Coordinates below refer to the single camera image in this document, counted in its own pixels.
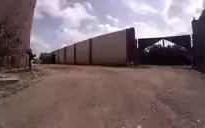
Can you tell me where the concrete slab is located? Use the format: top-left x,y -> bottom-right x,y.
0,75 -> 20,84

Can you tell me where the red brick building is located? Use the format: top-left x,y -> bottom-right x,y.
0,0 -> 38,71

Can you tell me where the person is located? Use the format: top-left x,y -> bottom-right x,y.
27,48 -> 36,71

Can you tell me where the dark metal gate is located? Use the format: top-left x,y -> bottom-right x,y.
137,34 -> 194,66

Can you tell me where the long pale panel wall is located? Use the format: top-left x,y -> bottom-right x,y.
39,27 -> 138,67

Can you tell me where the brown dirt road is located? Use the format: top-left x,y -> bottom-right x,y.
0,63 -> 205,128

